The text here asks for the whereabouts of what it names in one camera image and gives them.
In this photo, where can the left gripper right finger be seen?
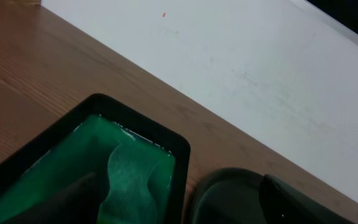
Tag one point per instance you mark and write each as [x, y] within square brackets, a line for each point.
[291, 205]

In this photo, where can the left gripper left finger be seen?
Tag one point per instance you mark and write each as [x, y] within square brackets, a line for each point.
[77, 203]

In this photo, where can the green scouring sponge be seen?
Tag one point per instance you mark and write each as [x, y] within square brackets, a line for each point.
[129, 199]

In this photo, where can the black round tray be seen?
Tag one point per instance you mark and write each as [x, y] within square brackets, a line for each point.
[238, 196]

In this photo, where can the black rectangular water tray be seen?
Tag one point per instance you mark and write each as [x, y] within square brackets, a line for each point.
[80, 143]

